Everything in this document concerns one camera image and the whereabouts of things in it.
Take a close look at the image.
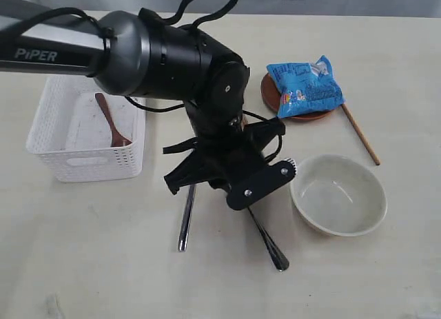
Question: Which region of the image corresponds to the white ceramic bowl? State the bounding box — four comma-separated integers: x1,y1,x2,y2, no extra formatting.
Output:
289,154,387,237

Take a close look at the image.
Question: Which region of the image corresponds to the brown wooden spoon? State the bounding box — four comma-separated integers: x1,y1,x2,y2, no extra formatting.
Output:
94,93,132,147

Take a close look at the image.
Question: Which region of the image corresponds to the blue snack packet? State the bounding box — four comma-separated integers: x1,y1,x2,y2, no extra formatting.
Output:
267,55,345,119

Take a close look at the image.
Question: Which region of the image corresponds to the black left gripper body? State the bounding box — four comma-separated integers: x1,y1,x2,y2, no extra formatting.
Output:
195,127,269,193

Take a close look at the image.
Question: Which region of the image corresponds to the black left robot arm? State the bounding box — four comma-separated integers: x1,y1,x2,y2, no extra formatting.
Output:
1,0,296,196

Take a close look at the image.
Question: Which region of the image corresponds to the white perforated plastic basket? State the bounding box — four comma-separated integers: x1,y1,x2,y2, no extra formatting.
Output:
25,75,145,183

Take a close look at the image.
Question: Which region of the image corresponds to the silver metal fork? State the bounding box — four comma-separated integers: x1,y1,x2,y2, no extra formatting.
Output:
247,207,290,271

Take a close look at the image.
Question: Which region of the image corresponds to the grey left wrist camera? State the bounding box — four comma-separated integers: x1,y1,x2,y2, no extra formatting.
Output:
226,158,298,211

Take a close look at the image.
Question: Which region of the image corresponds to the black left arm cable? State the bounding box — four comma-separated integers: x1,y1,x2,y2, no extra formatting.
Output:
0,0,287,161

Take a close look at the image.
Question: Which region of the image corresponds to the round brown wooden plate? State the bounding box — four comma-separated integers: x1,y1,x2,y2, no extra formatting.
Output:
260,73,332,122

